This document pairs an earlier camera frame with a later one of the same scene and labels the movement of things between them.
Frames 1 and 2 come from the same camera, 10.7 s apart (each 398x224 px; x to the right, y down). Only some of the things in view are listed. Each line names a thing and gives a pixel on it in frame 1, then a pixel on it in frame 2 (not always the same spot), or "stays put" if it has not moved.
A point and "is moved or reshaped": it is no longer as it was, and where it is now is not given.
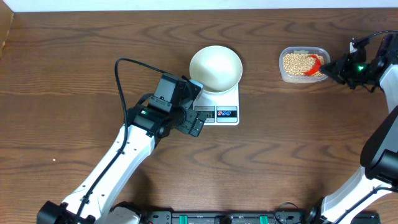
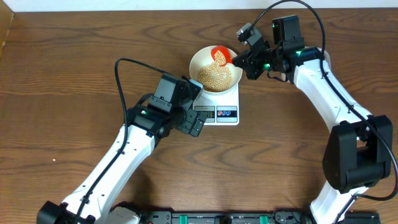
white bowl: [218, 68] stays put
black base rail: [240, 216] stays put
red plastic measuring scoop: [317, 67] is moved or reshaped
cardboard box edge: [6, 18] stays put
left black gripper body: [186, 126] stays put
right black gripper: [339, 71] to [252, 72]
